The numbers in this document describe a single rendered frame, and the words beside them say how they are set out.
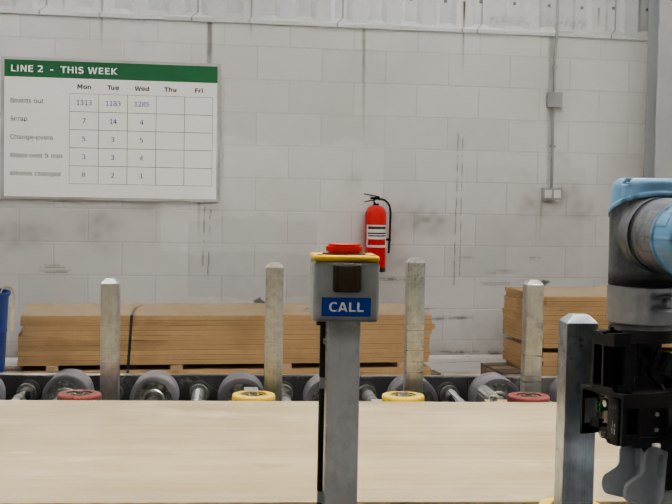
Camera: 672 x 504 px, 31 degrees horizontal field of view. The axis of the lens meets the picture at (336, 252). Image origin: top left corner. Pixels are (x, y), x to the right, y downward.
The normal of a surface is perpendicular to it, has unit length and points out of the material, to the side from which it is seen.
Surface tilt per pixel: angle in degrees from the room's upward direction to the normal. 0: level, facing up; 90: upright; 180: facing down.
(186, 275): 90
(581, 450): 90
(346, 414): 90
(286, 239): 90
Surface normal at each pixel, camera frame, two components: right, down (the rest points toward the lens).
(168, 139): 0.18, 0.05
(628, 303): -0.65, 0.02
